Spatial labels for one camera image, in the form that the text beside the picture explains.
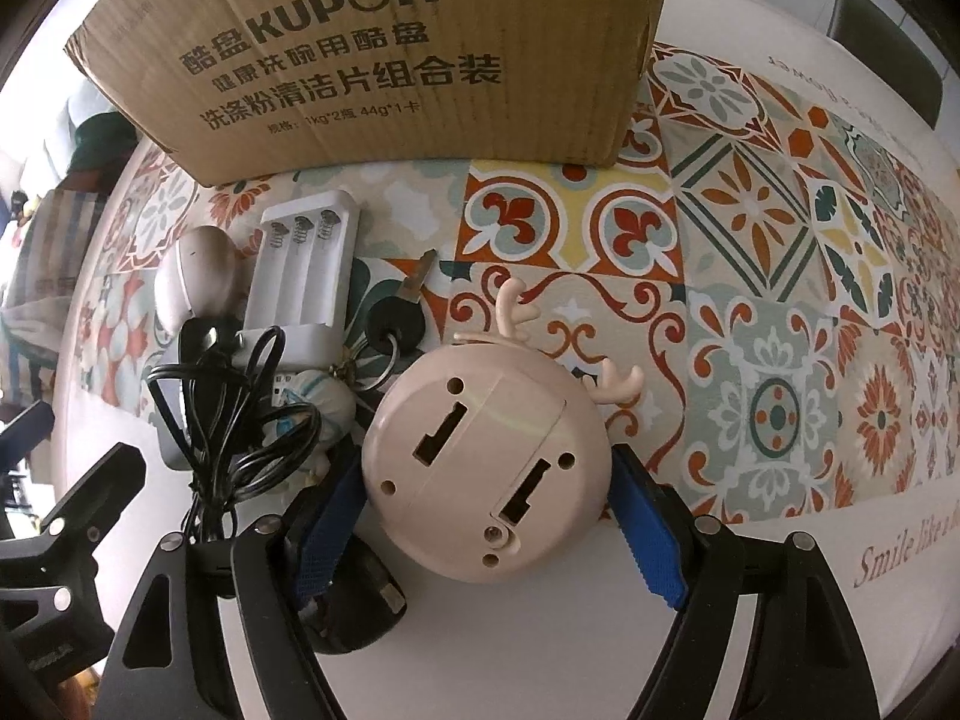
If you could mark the beige egg-shaped device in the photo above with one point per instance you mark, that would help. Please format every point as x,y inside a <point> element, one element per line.
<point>199,277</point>

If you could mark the white battery charger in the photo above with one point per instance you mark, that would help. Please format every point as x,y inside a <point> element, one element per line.
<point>300,292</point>

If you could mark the black power plug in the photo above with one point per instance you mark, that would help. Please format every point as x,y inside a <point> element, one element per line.
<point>367,600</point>

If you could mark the dark green chair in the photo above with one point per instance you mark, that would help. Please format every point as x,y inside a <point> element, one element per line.
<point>885,45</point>

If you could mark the striped bag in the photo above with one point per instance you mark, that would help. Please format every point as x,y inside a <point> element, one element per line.
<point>45,240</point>

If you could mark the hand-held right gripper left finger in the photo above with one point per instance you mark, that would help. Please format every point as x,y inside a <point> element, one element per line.
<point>330,532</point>

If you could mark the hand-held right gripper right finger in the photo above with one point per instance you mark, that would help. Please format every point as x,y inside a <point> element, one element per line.
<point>645,540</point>

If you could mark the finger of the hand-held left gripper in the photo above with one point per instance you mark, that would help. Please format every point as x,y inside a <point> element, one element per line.
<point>90,499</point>
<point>22,431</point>

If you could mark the brown cardboard box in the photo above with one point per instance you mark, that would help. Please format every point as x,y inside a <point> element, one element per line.
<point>375,52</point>

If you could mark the grey power adapter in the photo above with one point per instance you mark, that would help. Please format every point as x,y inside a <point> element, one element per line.
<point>169,427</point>

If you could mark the black-headed key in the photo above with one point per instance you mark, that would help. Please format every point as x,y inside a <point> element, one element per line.
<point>394,322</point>

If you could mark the patterned tablecloth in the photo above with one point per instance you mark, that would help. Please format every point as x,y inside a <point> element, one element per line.
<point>750,315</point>

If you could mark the dark green object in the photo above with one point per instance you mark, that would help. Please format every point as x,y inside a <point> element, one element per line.
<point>97,142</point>

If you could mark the beige round deer toy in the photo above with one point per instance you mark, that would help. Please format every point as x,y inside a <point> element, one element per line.
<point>465,465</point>

